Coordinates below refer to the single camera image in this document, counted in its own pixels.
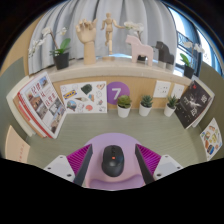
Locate beige card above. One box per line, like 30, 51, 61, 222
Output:
4, 125, 31, 164

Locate black computer mouse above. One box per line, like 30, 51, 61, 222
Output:
101, 144, 125, 178

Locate beige desk shelf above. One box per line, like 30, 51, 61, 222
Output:
28, 57, 201, 111

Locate purple round number sign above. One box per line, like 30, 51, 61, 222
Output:
106, 81, 131, 106

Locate dark wooden horse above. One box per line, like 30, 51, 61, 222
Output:
155, 40, 175, 71

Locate black book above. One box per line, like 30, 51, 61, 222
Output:
174, 79, 213, 130

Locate red-edged magazine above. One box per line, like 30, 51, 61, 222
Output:
17, 71, 68, 139

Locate wooden hand model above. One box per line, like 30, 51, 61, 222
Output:
75, 18, 99, 65

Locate colourful sticker sheet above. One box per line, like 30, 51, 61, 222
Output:
199, 117, 223, 162

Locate wooden mannequin figure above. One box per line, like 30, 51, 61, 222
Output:
100, 12, 125, 62

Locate green desk partition panel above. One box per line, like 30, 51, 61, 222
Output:
196, 61, 224, 161

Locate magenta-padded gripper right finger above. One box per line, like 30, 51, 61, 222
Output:
134, 143, 184, 185

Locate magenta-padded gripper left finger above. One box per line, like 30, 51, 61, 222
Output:
43, 143, 94, 187

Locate purple mouse pad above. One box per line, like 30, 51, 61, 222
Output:
80, 132, 150, 192

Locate white sticker sheet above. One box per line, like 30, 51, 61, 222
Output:
59, 80, 108, 114

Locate small succulent in white pot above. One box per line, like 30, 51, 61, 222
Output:
163, 94, 179, 118
138, 94, 154, 117
116, 94, 133, 119

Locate white orchid in black pot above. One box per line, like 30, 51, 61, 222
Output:
123, 20, 148, 62
28, 26, 72, 71
179, 41, 206, 80

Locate pink wooden horse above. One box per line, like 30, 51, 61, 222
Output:
125, 34, 155, 67

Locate grey curtain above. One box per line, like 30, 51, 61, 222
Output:
28, 0, 178, 74

